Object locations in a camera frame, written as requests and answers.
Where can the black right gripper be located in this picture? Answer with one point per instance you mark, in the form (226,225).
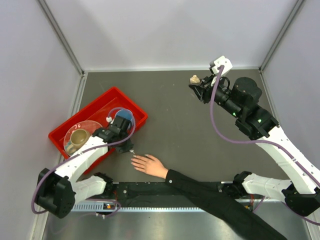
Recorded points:
(203,92)

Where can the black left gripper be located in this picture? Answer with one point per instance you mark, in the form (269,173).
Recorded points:
(126,148)

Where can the beige nail polish bottle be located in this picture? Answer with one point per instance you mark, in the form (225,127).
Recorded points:
(194,80)

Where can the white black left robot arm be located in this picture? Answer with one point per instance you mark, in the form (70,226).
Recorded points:
(59,189)

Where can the black sleeved forearm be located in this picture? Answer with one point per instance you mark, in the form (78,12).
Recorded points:
(244,222)

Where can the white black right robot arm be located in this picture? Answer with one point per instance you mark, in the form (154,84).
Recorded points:
(301,191)

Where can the person's bare hand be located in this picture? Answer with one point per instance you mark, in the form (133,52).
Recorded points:
(149,165)

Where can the blue plastic cup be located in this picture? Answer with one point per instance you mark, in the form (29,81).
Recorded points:
(126,114)

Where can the clear pink glass plate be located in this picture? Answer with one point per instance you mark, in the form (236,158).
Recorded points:
(88,125)

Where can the red plastic tray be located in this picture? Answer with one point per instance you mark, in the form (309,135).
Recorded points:
(98,111)

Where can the beige ceramic mug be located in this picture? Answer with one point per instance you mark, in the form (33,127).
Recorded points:
(77,139)

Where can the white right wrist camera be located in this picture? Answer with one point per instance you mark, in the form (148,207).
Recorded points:
(214,67)

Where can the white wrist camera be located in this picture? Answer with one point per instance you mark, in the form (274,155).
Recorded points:
(110,120)
(214,67)

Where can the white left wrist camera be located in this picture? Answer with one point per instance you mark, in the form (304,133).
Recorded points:
(110,120)

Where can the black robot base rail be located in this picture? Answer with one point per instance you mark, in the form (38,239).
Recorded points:
(147,195)

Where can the grey slotted cable duct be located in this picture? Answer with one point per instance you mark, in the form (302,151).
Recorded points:
(94,206)

